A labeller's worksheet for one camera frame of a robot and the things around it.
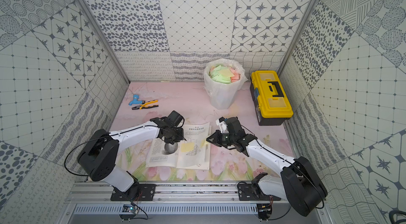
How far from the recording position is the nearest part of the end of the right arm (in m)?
0.63

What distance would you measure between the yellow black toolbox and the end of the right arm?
0.26 m

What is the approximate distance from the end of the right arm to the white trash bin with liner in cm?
20

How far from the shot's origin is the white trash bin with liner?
2.82ft

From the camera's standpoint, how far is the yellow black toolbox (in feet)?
2.87
